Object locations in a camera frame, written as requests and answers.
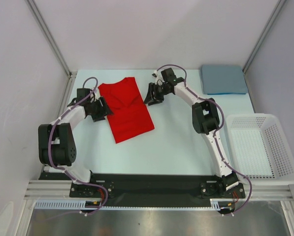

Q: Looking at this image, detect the front aluminium rail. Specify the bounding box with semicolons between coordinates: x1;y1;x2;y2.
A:
24;180;293;201

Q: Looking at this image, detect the white slotted cable duct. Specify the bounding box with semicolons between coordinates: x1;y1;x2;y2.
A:
34;200;230;211

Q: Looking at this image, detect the folded grey-blue t shirt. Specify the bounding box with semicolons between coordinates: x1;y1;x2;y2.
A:
200;64;248;94

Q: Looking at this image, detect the aluminium frame post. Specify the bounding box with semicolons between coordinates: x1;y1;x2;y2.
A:
243;0;289;74
25;0;72;78

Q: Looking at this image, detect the folded bright blue t shirt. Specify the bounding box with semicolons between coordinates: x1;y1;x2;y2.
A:
207;92;246;95

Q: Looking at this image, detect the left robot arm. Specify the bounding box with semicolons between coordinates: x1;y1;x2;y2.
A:
38;96;113;197

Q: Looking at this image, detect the right aluminium frame post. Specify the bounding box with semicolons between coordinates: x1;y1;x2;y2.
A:
243;0;289;74

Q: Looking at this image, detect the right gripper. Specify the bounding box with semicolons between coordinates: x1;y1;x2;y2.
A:
143;83;171;106

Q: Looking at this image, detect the left aluminium frame post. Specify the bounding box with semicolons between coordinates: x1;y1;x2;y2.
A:
25;0;72;78

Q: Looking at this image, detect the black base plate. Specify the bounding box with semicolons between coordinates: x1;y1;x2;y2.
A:
38;172;246;207

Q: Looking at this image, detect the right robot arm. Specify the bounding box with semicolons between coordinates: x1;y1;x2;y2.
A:
144;82;239;197

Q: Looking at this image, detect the white plastic basket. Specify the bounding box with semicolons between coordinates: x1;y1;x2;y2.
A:
225;113;294;186

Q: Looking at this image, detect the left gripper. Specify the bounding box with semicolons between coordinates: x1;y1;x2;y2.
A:
89;96;114;122

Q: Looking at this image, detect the red t shirt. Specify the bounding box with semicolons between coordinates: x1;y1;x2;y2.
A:
98;77;155;144

